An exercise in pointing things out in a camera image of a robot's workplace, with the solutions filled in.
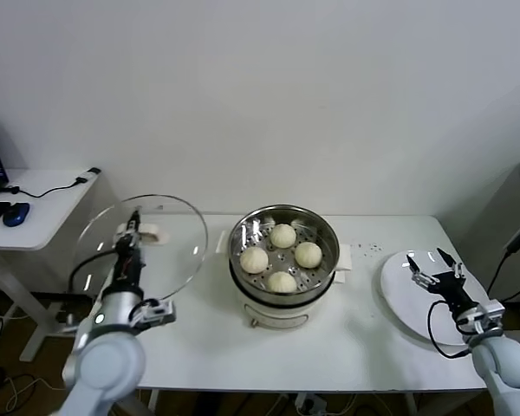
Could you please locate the white power strip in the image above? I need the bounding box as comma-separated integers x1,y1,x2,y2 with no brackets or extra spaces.
294,393,328,413

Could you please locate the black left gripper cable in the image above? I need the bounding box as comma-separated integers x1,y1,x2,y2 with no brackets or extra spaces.
68,250,119,300

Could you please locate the black cable with adapter plug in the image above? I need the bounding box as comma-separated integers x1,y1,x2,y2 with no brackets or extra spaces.
2,166,103,199

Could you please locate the white steamed baozi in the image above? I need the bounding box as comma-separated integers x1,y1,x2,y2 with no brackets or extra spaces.
266,270,298,295
239,247,270,275
270,223,297,250
294,241,323,269

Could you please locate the glass pot lid cream handle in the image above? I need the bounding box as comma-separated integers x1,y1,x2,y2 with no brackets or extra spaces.
75,193,209,300

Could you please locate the white round plate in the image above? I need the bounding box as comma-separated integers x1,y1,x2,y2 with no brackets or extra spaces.
380,250,491,347

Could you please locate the blue computer mouse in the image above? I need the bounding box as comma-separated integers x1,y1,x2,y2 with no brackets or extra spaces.
2,202,31,228

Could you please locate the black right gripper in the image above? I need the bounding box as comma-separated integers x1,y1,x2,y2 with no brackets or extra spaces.
406,247,483,322

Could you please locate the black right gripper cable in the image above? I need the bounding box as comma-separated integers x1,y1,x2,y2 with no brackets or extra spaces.
428,301,473,359

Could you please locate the white side table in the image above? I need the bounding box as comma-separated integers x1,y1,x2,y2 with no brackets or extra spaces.
0,166,104,365

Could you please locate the white electric cooker pot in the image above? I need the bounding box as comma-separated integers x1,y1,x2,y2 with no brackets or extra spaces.
216,231,354,333

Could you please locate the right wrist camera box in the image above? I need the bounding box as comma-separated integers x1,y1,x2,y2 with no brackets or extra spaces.
476,301,507,333

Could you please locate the black hanging adapter cable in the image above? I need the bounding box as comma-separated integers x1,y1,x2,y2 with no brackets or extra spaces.
487,214,520,304

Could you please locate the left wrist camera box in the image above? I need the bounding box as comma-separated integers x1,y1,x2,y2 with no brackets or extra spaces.
132,297,178,333

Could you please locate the stainless steel steamer basket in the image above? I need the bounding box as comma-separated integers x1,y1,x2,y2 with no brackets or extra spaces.
228,205,341,304

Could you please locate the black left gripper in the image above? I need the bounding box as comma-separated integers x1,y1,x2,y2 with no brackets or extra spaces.
112,210,146,293

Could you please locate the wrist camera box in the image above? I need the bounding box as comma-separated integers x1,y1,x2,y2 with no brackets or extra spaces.
476,301,507,333
132,297,178,333

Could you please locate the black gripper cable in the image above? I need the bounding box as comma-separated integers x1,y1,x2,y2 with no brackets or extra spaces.
68,250,119,300
428,301,473,359

